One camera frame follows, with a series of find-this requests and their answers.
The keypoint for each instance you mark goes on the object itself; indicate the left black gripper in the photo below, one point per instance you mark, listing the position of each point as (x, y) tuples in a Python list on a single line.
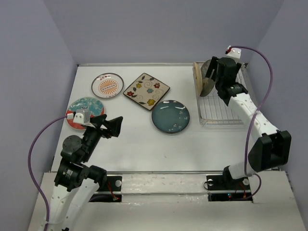
[(114, 125)]

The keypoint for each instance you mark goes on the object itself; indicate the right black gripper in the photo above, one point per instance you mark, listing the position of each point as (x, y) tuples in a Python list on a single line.
[(213, 65)]

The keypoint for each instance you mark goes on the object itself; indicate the teal and red round plate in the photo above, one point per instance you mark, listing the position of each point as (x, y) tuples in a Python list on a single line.
[(95, 106)]

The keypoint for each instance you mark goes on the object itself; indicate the grey deer round plate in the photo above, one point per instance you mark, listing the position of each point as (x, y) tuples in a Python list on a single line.
[(207, 82)]

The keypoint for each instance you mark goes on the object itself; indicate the cream bird plate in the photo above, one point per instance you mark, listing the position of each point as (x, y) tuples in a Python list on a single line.
[(198, 79)]

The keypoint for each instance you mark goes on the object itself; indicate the white orange sunburst round plate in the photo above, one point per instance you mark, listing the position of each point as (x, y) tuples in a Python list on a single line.
[(107, 85)]

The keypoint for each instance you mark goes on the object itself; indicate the square cream flower plate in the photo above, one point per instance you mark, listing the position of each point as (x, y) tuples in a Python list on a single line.
[(146, 91)]

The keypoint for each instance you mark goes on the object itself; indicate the dark blue blossom plate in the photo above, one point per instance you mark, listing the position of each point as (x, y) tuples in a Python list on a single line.
[(170, 116)]

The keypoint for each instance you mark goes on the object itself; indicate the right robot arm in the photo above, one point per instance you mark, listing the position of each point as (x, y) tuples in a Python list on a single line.
[(272, 146)]

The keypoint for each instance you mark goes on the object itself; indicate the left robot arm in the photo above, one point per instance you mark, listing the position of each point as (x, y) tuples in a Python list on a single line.
[(75, 183)]

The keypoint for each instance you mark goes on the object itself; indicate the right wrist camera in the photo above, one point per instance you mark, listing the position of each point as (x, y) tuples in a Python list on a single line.
[(234, 53)]

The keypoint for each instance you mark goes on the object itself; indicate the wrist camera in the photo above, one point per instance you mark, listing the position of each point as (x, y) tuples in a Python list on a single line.
[(234, 53), (80, 116)]

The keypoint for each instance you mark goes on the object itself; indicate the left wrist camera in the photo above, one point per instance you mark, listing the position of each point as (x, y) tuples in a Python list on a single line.
[(80, 116)]

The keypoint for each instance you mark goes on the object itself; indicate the metal wire dish rack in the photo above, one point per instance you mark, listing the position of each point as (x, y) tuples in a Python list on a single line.
[(213, 112)]

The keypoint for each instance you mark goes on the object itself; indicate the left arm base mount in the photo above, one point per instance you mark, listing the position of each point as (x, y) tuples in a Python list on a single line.
[(110, 192)]

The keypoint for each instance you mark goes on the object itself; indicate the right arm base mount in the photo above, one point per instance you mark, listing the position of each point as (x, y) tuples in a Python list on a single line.
[(220, 190)]

